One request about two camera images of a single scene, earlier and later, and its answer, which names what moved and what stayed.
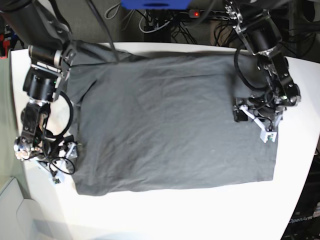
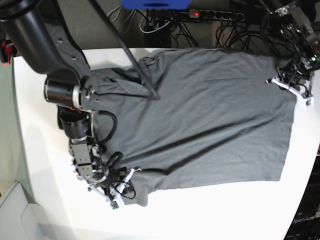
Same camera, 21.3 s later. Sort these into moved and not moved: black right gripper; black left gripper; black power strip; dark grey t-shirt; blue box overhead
Moved: black left gripper; black right gripper; dark grey t-shirt
Not moved: black power strip; blue box overhead
